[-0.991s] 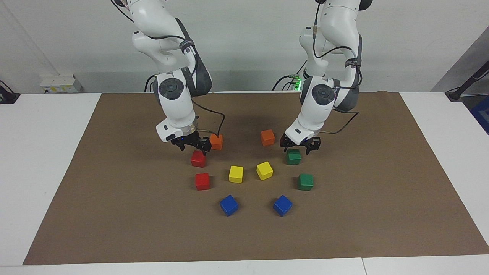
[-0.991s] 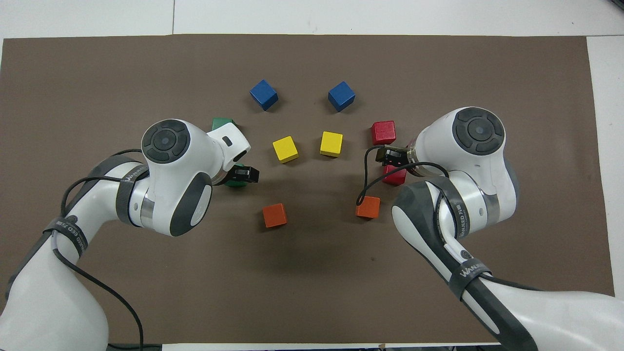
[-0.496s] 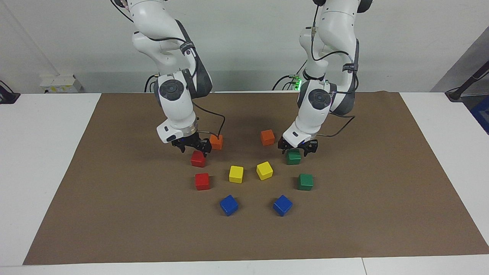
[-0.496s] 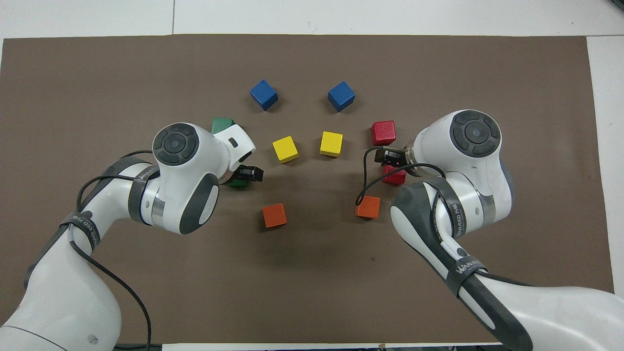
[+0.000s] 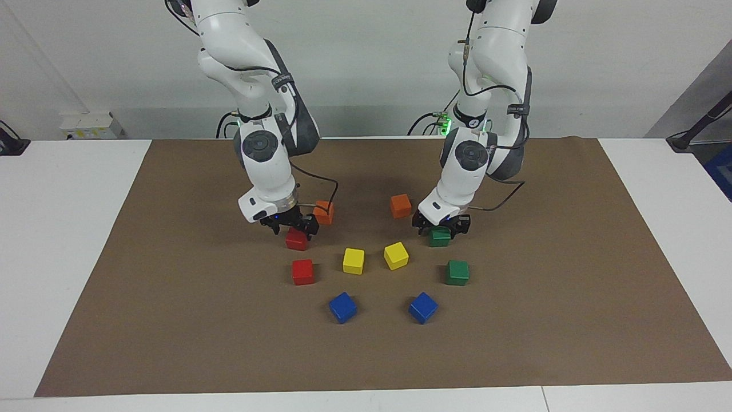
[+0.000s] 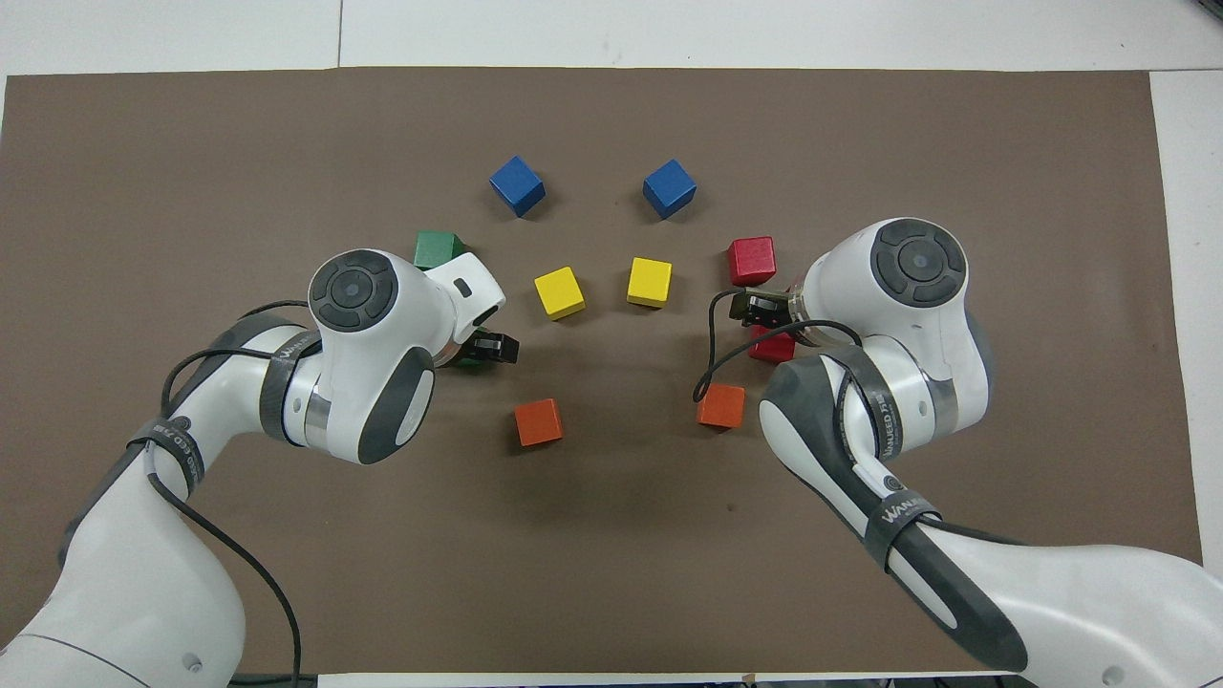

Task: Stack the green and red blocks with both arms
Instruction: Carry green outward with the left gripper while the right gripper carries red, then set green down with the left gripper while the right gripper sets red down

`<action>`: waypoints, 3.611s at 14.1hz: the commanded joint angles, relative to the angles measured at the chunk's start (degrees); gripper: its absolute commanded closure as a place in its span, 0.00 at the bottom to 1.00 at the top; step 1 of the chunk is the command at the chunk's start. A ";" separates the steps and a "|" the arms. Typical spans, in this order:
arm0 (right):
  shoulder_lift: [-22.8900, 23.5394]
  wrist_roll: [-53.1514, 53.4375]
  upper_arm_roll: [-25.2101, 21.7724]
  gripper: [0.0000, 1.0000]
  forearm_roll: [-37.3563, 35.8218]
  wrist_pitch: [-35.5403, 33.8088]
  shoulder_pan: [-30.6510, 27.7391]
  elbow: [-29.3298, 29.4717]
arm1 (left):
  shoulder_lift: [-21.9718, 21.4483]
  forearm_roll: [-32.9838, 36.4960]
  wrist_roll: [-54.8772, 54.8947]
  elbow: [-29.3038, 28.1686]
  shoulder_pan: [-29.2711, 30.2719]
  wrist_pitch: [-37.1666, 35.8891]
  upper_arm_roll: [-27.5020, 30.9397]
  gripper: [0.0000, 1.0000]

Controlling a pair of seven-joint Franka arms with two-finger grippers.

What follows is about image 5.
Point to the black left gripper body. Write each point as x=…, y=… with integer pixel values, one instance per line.
x=437, y=220

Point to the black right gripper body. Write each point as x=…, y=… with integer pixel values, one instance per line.
x=286, y=217

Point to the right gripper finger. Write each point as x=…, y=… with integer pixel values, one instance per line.
x=275, y=229
x=311, y=226

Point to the green wooden block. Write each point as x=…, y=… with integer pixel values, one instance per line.
x=457, y=272
x=439, y=238

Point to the red wooden block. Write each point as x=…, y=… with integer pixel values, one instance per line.
x=302, y=272
x=297, y=241

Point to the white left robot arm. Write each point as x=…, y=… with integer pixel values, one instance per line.
x=492, y=51

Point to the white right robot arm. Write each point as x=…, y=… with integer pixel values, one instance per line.
x=229, y=34

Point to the orange wooden block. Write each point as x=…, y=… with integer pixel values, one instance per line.
x=400, y=205
x=325, y=213

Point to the yellow wooden block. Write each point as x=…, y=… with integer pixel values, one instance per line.
x=396, y=255
x=353, y=260

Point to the blue wooden block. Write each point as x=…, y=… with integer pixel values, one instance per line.
x=342, y=307
x=423, y=307

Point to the brown paper table mat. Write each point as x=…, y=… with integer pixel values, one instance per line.
x=171, y=343

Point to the black pole stand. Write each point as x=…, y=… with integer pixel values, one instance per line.
x=680, y=142

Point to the blue crate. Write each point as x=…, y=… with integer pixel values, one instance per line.
x=721, y=171

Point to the black stand base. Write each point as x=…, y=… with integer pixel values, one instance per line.
x=11, y=143

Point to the grey partition panel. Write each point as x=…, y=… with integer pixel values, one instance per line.
x=703, y=86

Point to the white wall socket box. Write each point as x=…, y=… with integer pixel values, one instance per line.
x=91, y=126

